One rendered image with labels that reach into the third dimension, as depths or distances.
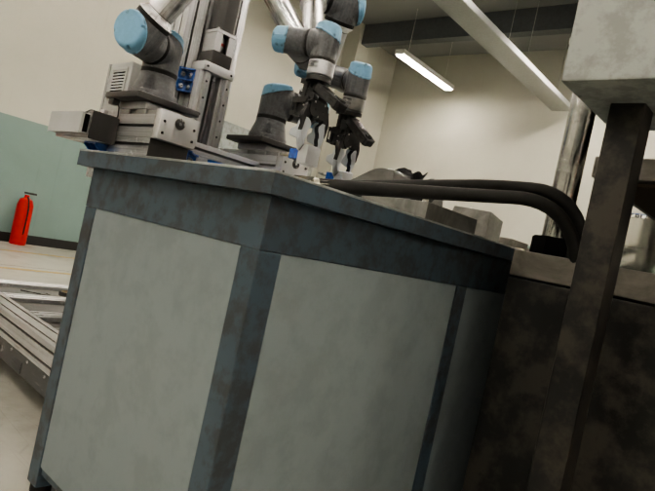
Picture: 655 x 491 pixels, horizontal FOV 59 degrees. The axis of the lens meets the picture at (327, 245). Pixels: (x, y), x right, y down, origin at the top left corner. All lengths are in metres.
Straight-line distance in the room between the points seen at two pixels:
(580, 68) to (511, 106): 8.69
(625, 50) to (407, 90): 9.83
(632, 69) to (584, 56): 0.09
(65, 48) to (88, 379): 6.05
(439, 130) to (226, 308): 9.40
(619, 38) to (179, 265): 0.85
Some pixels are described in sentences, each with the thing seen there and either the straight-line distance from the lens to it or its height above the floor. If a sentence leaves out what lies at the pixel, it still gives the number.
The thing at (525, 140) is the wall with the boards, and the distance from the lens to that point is 9.53.
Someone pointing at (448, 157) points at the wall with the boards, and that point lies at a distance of 10.02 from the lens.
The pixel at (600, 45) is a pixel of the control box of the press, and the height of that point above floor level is 1.13.
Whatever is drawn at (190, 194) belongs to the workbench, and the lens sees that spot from 1.10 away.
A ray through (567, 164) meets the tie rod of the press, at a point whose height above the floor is 1.00.
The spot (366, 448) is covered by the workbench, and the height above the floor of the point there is 0.30.
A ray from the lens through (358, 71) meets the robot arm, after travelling 1.90.
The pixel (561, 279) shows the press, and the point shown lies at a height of 0.74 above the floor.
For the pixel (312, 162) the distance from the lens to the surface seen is 1.61.
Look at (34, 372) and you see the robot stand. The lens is 2.07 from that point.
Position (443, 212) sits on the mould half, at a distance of 1.53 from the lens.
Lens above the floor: 0.71
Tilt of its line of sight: level
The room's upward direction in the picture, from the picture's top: 12 degrees clockwise
